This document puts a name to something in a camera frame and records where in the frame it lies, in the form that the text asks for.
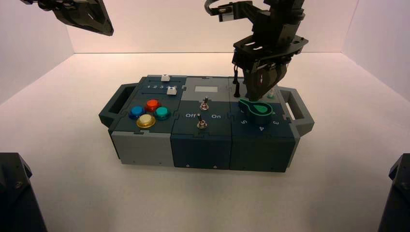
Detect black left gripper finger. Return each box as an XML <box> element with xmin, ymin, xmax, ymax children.
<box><xmin>53</xmin><ymin>0</ymin><xmax>115</xmax><ymax>36</ymax></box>

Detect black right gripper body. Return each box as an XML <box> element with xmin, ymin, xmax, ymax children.
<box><xmin>232</xmin><ymin>35</ymin><xmax>310</xmax><ymax>73</ymax></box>

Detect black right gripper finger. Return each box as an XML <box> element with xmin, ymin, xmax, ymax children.
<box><xmin>276</xmin><ymin>60</ymin><xmax>289</xmax><ymax>87</ymax></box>
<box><xmin>243</xmin><ymin>65</ymin><xmax>278</xmax><ymax>102</ymax></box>

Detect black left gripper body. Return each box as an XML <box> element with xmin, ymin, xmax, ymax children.
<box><xmin>19</xmin><ymin>0</ymin><xmax>70</xmax><ymax>12</ymax></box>

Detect green pointer rotary knob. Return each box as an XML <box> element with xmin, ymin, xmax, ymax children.
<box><xmin>238</xmin><ymin>98</ymin><xmax>274</xmax><ymax>126</ymax></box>

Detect grey display panel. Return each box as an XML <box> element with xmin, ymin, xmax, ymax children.
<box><xmin>195</xmin><ymin>86</ymin><xmax>219</xmax><ymax>95</ymax></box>

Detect dark teal grey control box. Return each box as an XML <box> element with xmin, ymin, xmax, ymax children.
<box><xmin>98</xmin><ymin>75</ymin><xmax>316</xmax><ymax>174</ymax></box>

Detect teal round push button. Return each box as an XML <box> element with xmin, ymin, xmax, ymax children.
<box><xmin>154</xmin><ymin>106</ymin><xmax>172</xmax><ymax>121</ymax></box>

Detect blue round push button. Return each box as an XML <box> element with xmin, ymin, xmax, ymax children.
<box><xmin>129</xmin><ymin>106</ymin><xmax>146</xmax><ymax>120</ymax></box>

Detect red round push button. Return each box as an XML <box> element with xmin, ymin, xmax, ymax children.
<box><xmin>146</xmin><ymin>99</ymin><xmax>162</xmax><ymax>113</ymax></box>

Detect yellow round push button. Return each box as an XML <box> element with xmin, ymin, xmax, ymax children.
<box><xmin>136</xmin><ymin>114</ymin><xmax>157</xmax><ymax>129</ymax></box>

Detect black banana plug cable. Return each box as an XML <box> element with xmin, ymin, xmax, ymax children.
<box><xmin>233</xmin><ymin>62</ymin><xmax>242</xmax><ymax>98</ymax></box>

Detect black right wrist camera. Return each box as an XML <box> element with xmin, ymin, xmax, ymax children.
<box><xmin>218</xmin><ymin>0</ymin><xmax>254</xmax><ymax>22</ymax></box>

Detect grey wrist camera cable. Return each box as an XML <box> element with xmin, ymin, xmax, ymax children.
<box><xmin>205</xmin><ymin>0</ymin><xmax>225</xmax><ymax>16</ymax></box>

